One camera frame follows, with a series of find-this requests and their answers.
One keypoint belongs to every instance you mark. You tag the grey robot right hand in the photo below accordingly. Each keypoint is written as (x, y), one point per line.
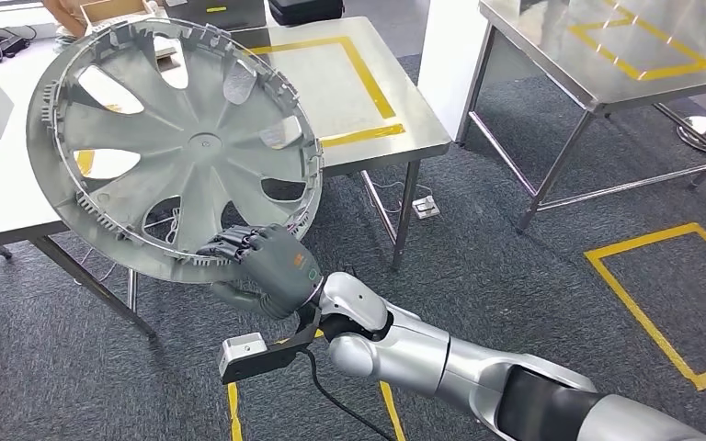
(280, 268)

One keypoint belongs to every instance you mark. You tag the silver plastic wheel cover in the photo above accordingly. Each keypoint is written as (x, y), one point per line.
(204, 143)

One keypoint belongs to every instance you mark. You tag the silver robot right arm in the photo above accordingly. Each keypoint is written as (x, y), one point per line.
(401, 356)

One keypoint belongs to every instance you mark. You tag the stainless steel workbench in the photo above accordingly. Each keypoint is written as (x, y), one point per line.
(542, 36)
(328, 79)

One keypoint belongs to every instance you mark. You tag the yellow floor tape square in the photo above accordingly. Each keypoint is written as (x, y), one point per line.
(234, 414)
(639, 241)

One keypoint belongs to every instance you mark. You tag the metal floor socket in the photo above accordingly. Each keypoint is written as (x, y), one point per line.
(426, 208)

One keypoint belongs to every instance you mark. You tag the grey equipment case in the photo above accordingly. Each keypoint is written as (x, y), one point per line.
(237, 15)

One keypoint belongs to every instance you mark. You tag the black equipment case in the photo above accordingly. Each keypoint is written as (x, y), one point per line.
(304, 11)

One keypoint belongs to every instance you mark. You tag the white square pillar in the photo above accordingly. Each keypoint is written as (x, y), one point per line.
(450, 61)

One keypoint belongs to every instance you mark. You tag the open cardboard box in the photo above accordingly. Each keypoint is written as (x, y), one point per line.
(109, 9)

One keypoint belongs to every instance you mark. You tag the person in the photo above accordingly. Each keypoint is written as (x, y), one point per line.
(63, 15)

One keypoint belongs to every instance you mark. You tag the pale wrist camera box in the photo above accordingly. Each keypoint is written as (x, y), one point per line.
(242, 352)

